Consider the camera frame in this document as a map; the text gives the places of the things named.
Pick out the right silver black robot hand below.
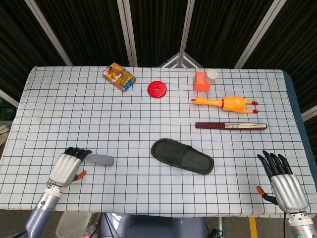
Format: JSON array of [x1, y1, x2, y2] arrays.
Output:
[[256, 150, 310, 214]]

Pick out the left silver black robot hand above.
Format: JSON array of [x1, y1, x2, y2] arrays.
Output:
[[47, 146, 93, 188]]

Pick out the grey cleaning brush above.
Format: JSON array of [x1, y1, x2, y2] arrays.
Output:
[[84, 153, 114, 166]]

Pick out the black rubber slipper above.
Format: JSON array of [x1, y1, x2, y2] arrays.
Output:
[[151, 138, 214, 176]]

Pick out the clear plastic container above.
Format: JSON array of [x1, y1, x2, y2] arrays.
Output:
[[55, 212, 92, 238]]

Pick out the white checkered tablecloth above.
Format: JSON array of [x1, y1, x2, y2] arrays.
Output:
[[0, 65, 308, 219]]

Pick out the dark red folding fan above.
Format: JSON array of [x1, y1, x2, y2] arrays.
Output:
[[195, 121, 268, 131]]

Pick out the grey robot torso base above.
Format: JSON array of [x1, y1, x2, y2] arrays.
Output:
[[99, 213, 208, 238]]

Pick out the yellow rubber chicken toy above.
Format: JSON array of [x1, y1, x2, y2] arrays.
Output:
[[190, 96, 260, 115]]

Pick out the colourful printed cardboard box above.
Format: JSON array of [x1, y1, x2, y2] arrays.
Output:
[[103, 62, 137, 92]]

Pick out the red plastic disc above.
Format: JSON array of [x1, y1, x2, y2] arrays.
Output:
[[147, 80, 167, 98]]

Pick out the small white jar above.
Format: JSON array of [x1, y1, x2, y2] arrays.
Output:
[[204, 69, 218, 84]]

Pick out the orange foam cube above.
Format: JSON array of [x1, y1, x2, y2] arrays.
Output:
[[193, 71, 211, 93]]

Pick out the black white-framed folding screen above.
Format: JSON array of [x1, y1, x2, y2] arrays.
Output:
[[0, 0, 317, 122]]

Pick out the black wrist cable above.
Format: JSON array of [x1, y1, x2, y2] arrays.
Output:
[[283, 212, 289, 238]]

